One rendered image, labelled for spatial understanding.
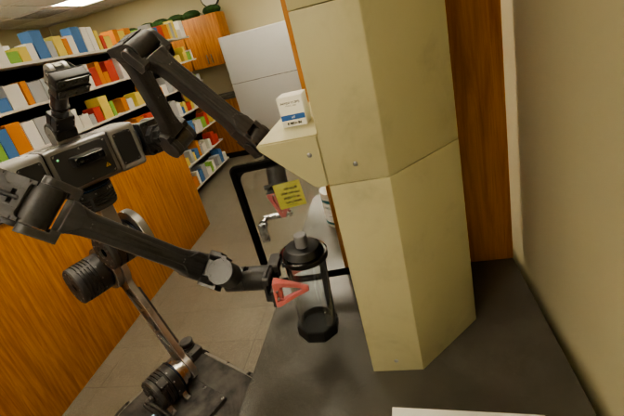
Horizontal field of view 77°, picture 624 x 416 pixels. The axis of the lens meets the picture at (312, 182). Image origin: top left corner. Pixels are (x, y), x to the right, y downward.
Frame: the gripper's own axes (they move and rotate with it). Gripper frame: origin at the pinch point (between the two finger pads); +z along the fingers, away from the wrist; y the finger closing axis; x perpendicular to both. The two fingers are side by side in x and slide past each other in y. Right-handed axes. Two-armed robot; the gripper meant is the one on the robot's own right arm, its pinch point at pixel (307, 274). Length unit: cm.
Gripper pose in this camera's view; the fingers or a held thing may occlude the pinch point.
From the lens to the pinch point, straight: 91.8
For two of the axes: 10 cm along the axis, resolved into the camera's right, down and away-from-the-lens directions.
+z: 9.8, -1.0, -1.7
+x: 1.6, 9.1, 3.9
